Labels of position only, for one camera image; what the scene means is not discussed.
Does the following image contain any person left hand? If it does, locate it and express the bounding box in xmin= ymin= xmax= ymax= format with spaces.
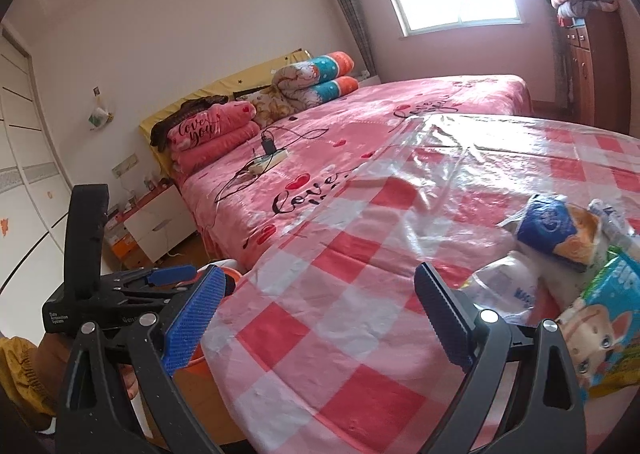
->
xmin=119 ymin=365 xmax=139 ymax=400

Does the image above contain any orange box on floor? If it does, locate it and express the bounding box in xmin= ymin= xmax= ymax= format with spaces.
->
xmin=106 ymin=231 xmax=152 ymax=270

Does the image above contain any white bedside table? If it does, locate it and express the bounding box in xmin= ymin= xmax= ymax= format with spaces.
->
xmin=124 ymin=185 xmax=196 ymax=263

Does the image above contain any green blue cartoon wipes pack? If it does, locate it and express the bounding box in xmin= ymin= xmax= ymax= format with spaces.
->
xmin=556 ymin=246 xmax=639 ymax=401

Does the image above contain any white wardrobe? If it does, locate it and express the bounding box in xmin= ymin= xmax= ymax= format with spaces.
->
xmin=1 ymin=33 xmax=70 ymax=341

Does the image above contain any crushed white plastic bottle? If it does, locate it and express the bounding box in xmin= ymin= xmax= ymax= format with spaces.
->
xmin=460 ymin=251 xmax=540 ymax=324

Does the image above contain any pink love you bed cover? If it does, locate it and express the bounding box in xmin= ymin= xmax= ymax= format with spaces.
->
xmin=180 ymin=75 xmax=533 ymax=269

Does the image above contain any blue white snack bag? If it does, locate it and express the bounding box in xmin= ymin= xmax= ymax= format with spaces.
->
xmin=498 ymin=193 xmax=601 ymax=272

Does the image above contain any folded pink love you blanket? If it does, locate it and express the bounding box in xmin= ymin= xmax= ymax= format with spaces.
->
xmin=167 ymin=101 xmax=260 ymax=176

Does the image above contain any white power strip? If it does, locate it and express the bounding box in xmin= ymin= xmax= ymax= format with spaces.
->
xmin=247 ymin=149 xmax=288 ymax=176

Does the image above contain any red white checkered plastic sheet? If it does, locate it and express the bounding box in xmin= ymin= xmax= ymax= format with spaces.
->
xmin=206 ymin=114 xmax=639 ymax=453

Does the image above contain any black charger plug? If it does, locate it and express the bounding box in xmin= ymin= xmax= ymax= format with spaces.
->
xmin=262 ymin=129 xmax=278 ymax=155

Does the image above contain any floral yellow pillow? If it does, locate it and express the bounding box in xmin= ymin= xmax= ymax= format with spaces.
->
xmin=238 ymin=86 xmax=295 ymax=128

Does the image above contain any yellow headboard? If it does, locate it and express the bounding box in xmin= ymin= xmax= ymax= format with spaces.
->
xmin=139 ymin=48 xmax=312 ymax=177

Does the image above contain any rolled floral orange teal quilt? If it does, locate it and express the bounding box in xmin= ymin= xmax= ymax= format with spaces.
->
xmin=271 ymin=51 xmax=359 ymax=112

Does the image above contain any brown wooden cabinet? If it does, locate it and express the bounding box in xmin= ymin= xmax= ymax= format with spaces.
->
xmin=564 ymin=10 xmax=631 ymax=135

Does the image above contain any grey curtain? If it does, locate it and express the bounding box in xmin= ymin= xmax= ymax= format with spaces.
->
xmin=311 ymin=0 xmax=379 ymax=81

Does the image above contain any wall hung plastic bag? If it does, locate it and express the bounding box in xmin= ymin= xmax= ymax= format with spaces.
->
xmin=88 ymin=95 xmax=114 ymax=130

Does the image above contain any black charger cable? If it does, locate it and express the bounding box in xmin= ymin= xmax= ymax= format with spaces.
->
xmin=214 ymin=126 xmax=331 ymax=205

